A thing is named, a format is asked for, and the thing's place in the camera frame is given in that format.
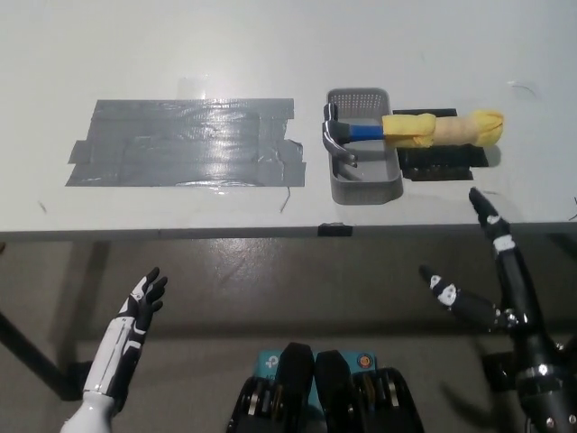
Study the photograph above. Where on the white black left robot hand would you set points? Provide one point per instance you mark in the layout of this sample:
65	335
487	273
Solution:
112	356

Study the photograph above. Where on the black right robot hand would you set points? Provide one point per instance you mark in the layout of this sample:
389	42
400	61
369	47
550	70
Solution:
514	279

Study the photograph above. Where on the black table leg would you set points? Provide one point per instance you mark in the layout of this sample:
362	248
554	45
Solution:
31	356

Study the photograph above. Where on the black floor tape patch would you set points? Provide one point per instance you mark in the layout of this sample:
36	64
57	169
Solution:
498	372

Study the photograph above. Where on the grey plastic basket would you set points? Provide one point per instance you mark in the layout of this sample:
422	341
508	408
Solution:
360	189

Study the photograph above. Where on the small black tape strip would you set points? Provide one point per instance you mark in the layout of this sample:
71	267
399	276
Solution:
335	230

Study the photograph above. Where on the grey duct tape patch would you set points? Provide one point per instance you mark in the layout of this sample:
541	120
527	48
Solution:
180	144

